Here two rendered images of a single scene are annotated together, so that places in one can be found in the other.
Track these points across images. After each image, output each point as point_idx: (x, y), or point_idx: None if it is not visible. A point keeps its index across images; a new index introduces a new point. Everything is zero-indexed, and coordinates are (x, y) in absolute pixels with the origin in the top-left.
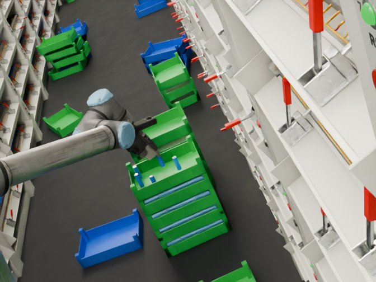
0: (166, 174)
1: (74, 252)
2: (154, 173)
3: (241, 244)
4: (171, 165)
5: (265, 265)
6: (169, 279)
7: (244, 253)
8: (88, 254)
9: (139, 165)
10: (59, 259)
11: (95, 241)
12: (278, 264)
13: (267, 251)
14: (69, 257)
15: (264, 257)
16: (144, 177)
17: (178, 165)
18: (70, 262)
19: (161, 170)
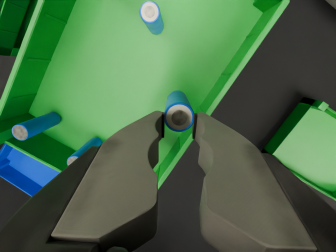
0: (130, 70)
1: (11, 183)
2: (79, 82)
3: (254, 56)
4: (106, 23)
5: (314, 75)
6: (191, 154)
7: (268, 70)
8: (36, 177)
9: (11, 98)
10: (3, 200)
11: (21, 157)
12: (333, 64)
13: (303, 51)
14: (14, 192)
15: (306, 63)
16: (64, 110)
17: (162, 24)
18: (26, 196)
19: (92, 61)
